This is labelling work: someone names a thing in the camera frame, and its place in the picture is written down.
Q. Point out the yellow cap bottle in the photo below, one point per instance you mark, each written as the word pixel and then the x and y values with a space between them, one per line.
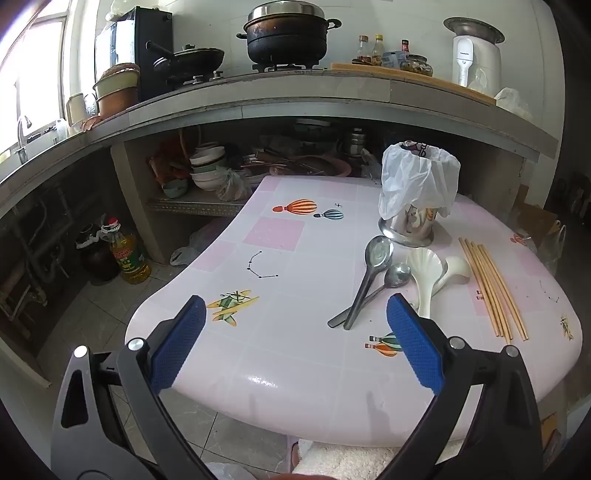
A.
pixel 376 59

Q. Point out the wooden chopstick three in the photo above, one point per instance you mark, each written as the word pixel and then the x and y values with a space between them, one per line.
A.
pixel 490 295

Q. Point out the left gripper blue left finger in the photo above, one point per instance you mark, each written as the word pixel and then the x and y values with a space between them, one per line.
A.
pixel 88 437

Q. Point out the black frying pan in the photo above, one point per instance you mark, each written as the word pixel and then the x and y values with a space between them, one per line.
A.
pixel 191 61

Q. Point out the wooden chopstick four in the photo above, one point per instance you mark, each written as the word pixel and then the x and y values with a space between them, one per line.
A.
pixel 492 289

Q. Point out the stack of white bowls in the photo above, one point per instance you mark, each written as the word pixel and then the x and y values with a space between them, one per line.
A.
pixel 208 166

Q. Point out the white electric appliance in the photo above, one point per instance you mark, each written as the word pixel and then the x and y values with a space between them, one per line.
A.
pixel 476 62

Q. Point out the white plastic soup spoon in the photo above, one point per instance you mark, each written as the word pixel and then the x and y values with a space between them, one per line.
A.
pixel 456 267

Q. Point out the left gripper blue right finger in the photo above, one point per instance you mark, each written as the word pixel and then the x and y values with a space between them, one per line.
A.
pixel 504 437

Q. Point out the steel utensil holder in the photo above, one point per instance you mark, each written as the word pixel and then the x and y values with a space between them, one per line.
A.
pixel 412 227

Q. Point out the small steel spoon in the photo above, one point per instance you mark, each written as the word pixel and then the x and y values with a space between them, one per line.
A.
pixel 396 276

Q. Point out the black cooking pot with lid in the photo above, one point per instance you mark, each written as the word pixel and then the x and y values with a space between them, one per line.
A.
pixel 287 33

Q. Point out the white shell-shaped rice paddle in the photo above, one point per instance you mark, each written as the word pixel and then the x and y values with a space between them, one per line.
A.
pixel 426 268

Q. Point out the yellow cooking oil bottle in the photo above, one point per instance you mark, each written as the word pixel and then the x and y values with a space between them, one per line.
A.
pixel 126 252

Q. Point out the wooden chopstick five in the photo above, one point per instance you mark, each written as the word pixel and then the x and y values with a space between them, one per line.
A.
pixel 508 314

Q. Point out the wooden chopstick one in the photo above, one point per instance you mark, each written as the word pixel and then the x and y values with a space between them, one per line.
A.
pixel 484 294

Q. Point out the large steel spoon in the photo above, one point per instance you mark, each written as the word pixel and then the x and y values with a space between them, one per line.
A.
pixel 378 257

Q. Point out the white plastic bag liner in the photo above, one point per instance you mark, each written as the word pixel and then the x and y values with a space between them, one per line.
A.
pixel 419 175

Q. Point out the brown ceramic pot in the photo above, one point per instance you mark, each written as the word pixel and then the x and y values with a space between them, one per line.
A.
pixel 116 89

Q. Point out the cardboard box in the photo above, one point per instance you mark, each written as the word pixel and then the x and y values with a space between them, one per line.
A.
pixel 533 221

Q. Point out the pink plastic basin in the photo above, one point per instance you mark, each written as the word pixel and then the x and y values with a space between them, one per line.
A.
pixel 311 165

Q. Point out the wooden chopstick two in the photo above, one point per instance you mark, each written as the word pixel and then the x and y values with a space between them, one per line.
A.
pixel 487 291

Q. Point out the black box appliance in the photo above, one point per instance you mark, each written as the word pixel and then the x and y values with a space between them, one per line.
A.
pixel 123 41

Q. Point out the wooden cutting board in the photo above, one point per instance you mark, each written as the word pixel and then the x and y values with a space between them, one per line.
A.
pixel 414 78

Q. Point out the clear sauce bottle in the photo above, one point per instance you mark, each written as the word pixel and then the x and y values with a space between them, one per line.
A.
pixel 364 53

